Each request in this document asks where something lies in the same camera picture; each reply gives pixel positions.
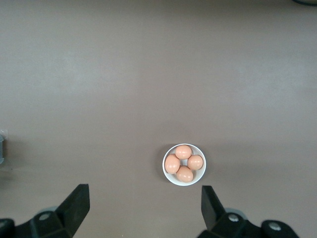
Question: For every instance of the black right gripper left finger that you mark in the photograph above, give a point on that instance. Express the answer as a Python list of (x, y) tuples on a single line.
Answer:
[(64, 218)]

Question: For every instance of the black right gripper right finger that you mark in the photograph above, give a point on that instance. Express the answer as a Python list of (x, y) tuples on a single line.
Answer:
[(213, 213)]

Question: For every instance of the brown egg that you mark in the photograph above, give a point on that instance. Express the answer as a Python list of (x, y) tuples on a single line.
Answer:
[(172, 163), (183, 151), (195, 162), (184, 174)]

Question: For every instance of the clear plastic egg carton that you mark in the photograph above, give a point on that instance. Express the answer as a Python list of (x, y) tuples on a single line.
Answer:
[(2, 148)]

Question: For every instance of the white round bowl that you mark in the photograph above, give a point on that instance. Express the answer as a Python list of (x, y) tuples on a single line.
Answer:
[(171, 179)]

